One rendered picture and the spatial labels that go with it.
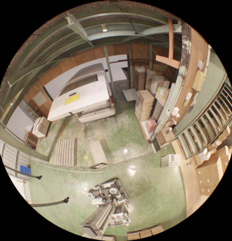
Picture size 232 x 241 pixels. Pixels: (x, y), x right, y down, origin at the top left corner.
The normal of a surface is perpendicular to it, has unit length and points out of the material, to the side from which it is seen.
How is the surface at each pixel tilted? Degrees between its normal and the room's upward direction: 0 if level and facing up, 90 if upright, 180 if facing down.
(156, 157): 0
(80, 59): 90
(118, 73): 90
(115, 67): 90
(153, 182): 0
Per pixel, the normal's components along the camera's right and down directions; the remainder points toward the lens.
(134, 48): 0.18, 0.77
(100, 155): -0.15, -0.59
